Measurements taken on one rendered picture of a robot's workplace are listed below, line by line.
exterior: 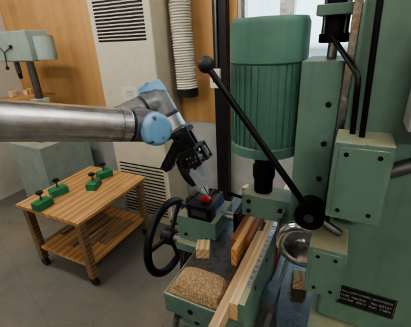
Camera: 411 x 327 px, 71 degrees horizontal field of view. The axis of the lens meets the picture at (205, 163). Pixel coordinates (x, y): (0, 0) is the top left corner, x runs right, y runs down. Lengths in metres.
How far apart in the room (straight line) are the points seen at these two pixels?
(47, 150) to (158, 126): 2.12
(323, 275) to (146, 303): 1.45
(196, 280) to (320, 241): 0.30
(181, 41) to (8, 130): 1.61
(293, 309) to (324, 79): 0.59
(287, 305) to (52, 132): 0.71
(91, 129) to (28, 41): 2.08
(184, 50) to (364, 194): 1.70
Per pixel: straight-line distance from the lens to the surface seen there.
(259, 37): 0.64
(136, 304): 2.00
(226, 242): 0.91
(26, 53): 2.69
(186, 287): 0.76
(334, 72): 0.63
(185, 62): 2.08
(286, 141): 0.69
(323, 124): 0.65
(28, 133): 0.60
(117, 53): 2.25
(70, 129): 0.61
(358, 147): 0.54
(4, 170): 3.68
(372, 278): 0.79
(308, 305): 0.90
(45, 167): 2.73
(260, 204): 0.81
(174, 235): 1.07
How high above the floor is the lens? 1.47
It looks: 24 degrees down
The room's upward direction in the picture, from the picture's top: 3 degrees counter-clockwise
